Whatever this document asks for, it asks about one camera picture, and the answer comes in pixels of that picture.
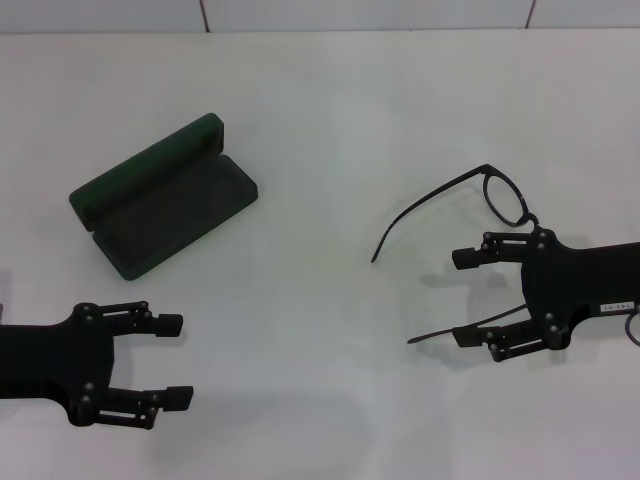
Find green glasses case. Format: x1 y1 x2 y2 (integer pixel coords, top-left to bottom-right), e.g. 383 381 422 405
68 112 260 282

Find black glasses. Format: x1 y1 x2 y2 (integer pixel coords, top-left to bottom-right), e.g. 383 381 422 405
370 163 546 346

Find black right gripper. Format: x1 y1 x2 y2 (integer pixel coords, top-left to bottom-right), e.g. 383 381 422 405
451 229 640 364

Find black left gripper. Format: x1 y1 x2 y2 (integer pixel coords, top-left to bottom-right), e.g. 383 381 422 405
0 300 195 431

